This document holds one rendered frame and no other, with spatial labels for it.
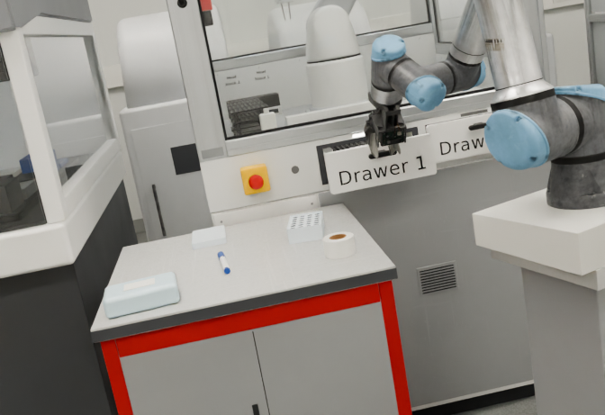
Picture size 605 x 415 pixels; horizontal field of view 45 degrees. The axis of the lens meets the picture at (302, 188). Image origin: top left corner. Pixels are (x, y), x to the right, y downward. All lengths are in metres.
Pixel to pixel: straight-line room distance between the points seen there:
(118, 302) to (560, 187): 0.90
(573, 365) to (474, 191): 0.74
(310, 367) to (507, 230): 0.49
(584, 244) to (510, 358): 1.07
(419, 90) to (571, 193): 0.37
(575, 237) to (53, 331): 1.28
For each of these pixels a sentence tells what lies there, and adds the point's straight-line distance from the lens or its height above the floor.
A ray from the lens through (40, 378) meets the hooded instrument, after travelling 2.04.
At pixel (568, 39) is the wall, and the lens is 5.80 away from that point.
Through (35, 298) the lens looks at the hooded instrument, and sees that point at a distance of 1.96.
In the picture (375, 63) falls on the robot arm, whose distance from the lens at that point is 1.63.
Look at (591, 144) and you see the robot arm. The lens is 1.47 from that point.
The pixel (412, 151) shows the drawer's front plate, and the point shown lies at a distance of 1.93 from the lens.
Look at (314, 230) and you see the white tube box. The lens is 1.73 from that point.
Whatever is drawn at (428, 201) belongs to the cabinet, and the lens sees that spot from 2.12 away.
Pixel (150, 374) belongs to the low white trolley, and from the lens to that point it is 1.54.
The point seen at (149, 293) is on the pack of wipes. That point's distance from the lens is 1.50.
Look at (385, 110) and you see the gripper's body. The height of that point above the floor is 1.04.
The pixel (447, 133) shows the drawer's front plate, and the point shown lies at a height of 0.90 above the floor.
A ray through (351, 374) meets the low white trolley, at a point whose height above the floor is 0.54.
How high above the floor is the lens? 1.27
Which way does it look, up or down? 13 degrees down
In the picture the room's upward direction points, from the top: 10 degrees counter-clockwise
